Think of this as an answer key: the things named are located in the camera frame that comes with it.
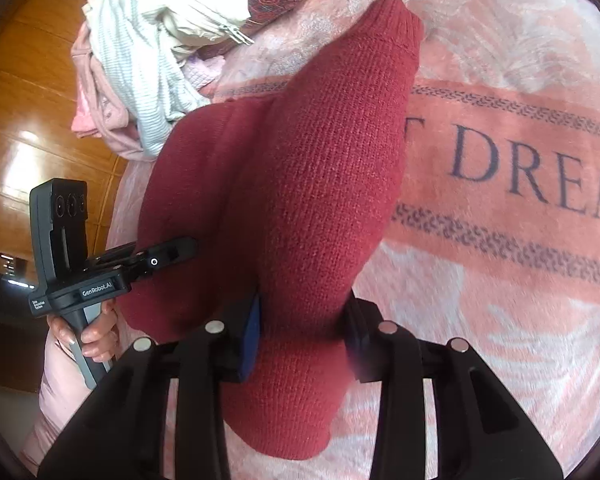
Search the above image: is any person's left forearm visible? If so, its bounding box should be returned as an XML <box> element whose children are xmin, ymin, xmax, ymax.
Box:
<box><xmin>19</xmin><ymin>330</ymin><xmax>117</xmax><ymax>467</ymax></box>

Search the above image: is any pink printed blanket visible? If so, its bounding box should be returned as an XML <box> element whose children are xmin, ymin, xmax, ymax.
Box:
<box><xmin>105</xmin><ymin>0</ymin><xmax>600</xmax><ymax>480</ymax></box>

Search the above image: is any maroon knitted sweater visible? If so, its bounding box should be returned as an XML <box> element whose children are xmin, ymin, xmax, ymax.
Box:
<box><xmin>122</xmin><ymin>0</ymin><xmax>427</xmax><ymax>461</ymax></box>

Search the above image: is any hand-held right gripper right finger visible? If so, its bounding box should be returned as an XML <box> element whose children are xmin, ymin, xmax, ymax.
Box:
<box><xmin>344</xmin><ymin>299</ymin><xmax>564</xmax><ymax>480</ymax></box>

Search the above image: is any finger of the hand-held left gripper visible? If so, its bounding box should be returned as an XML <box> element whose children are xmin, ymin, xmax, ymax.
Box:
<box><xmin>86</xmin><ymin>236</ymin><xmax>199</xmax><ymax>282</ymax></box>

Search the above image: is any beige zippered garment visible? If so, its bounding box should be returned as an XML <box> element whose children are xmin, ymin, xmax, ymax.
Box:
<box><xmin>159</xmin><ymin>0</ymin><xmax>257</xmax><ymax>47</ymax></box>

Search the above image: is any person's left hand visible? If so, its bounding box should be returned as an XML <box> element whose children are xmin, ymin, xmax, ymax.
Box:
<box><xmin>47</xmin><ymin>299</ymin><xmax>119</xmax><ymax>364</ymax></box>

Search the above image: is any pale lilac garment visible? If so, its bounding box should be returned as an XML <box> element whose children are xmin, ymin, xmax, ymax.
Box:
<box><xmin>182</xmin><ymin>54</ymin><xmax>227</xmax><ymax>92</ymax></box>

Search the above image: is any pink garment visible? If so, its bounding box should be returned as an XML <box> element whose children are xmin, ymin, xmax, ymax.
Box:
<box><xmin>70</xmin><ymin>22</ymin><xmax>154</xmax><ymax>162</ymax></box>

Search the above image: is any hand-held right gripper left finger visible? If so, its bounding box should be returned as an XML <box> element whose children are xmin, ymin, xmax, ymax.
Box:
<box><xmin>40</xmin><ymin>291</ymin><xmax>262</xmax><ymax>480</ymax></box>

